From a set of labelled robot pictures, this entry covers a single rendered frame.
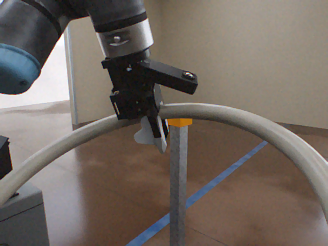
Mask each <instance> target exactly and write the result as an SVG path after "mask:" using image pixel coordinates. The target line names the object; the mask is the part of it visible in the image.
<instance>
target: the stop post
mask: <svg viewBox="0 0 328 246"><path fill-rule="evenodd" d="M167 122H168V125H170V246H185V225H186V179H187V133H188V125H191V124H192V118H171V119H167Z"/></svg>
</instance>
